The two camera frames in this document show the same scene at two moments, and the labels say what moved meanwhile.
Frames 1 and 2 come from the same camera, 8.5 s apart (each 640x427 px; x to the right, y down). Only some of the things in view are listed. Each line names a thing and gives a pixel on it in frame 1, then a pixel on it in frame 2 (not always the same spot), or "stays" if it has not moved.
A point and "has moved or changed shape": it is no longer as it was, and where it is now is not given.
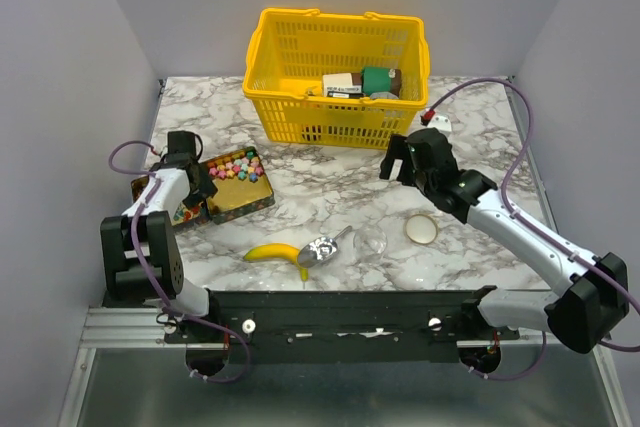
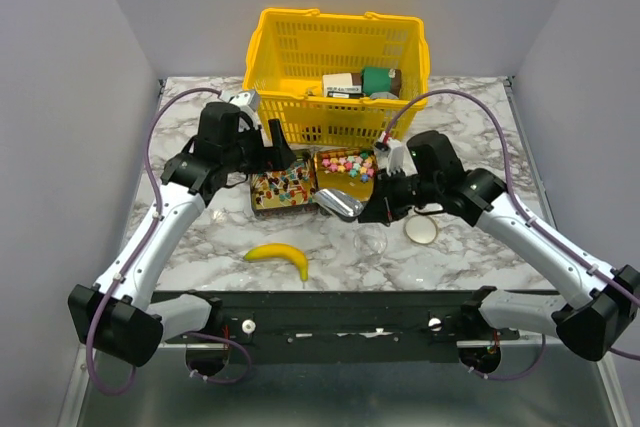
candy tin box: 243,183 has moved or changed shape
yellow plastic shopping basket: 290,50 stays
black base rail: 410,325 stays
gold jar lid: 422,229 stays
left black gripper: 207,188 → 280,157
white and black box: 340,85 stays
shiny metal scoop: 319,249 → 340,202
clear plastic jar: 370,243 stays
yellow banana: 277,252 stays
